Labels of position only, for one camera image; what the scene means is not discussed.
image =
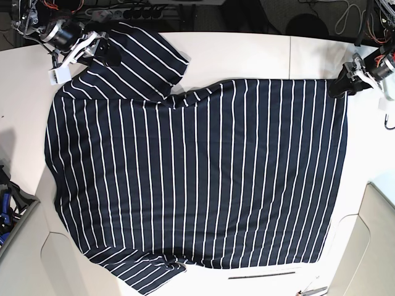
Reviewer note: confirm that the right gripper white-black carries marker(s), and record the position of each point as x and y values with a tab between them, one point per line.
69	47

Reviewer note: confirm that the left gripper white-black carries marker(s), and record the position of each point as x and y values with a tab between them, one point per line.
358	76

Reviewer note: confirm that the navy white-striped T-shirt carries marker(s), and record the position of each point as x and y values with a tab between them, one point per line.
242	173

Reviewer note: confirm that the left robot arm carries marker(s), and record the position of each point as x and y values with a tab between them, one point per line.
377	23

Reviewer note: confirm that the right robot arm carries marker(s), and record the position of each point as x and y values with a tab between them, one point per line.
55	26

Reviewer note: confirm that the white power strip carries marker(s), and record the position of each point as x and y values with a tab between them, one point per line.
134	13

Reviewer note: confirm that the black round stool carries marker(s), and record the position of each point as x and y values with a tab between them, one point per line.
307	25

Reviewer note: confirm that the beige panel right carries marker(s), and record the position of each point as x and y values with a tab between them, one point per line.
361	261

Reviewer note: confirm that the metal tool at bottom edge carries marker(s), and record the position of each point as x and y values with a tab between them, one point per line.
314	288

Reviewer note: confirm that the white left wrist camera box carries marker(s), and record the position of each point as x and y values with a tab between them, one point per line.
383	104

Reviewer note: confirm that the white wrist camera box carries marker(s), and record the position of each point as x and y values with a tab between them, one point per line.
59	75
383	104

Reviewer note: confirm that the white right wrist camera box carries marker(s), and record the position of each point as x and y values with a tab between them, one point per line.
59	75

